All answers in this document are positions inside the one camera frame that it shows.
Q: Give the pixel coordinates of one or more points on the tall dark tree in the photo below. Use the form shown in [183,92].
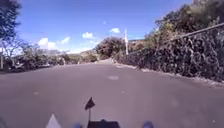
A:
[7,20]

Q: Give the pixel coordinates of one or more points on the bushy tree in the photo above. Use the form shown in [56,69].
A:
[110,46]

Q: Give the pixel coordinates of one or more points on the row of trees and bushes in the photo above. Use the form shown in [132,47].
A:
[40,58]

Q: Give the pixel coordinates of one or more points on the pale pole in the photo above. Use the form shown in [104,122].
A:
[126,41]

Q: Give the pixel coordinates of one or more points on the dark stone wall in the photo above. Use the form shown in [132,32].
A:
[186,53]

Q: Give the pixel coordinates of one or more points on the grey asphalt road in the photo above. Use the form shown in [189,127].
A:
[110,93]

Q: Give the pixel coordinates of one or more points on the robot's own part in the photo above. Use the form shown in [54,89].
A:
[148,124]

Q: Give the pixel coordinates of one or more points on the trees above stone wall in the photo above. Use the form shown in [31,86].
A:
[186,20]

